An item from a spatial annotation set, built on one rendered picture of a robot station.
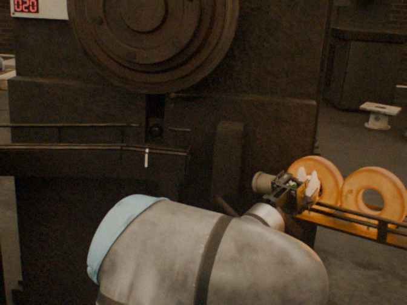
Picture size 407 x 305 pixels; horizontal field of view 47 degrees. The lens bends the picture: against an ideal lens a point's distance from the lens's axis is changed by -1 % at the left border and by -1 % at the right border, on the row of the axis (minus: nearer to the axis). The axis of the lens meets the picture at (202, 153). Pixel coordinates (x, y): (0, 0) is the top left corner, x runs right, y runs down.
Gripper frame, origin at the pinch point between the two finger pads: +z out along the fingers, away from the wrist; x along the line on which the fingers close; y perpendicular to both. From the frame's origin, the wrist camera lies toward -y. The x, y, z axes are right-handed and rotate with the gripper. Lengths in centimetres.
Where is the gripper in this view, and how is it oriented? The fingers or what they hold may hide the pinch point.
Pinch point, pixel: (315, 180)
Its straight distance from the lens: 123.6
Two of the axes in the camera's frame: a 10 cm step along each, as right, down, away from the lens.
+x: -7.4, -2.6, 6.2
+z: 6.6, -4.8, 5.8
